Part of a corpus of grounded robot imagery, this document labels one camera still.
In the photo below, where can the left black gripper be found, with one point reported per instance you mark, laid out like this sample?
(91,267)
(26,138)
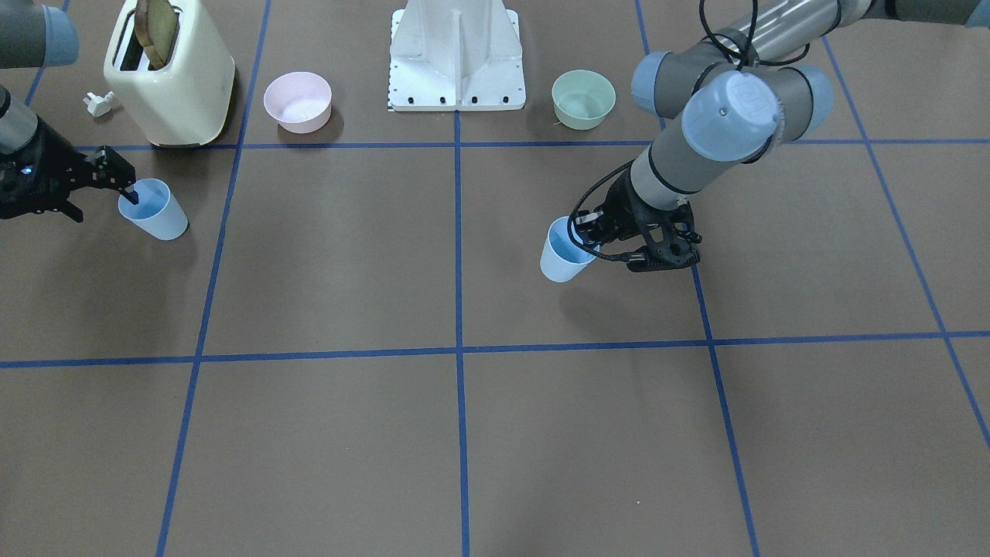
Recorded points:
(620,207)

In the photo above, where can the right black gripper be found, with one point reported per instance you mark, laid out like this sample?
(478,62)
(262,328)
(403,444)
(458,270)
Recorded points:
(48,157)

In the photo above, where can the blue cup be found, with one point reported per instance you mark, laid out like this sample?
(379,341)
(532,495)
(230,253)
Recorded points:
(562,260)
(157,212)

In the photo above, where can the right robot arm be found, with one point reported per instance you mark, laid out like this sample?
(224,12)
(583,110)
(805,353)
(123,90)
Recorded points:
(32,36)

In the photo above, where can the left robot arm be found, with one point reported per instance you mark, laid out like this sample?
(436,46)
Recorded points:
(729,99)

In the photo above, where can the white power plug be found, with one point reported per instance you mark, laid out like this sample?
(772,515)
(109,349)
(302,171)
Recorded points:
(99,105)

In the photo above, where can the cream toaster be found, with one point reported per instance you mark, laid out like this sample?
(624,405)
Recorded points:
(185,103)

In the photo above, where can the green bowl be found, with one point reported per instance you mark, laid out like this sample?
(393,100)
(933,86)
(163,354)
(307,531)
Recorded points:
(582,99)

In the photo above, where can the bread slice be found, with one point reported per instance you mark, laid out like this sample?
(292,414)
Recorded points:
(156,29)

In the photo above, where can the pink bowl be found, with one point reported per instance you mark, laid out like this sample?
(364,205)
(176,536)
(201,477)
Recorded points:
(299,102)

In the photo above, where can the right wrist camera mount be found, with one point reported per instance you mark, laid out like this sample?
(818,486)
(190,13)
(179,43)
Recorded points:
(38,184)

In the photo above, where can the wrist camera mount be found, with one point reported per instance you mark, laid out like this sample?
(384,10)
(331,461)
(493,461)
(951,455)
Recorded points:
(670,239)
(38,184)

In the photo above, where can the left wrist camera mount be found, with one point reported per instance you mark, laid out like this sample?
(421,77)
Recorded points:
(670,239)

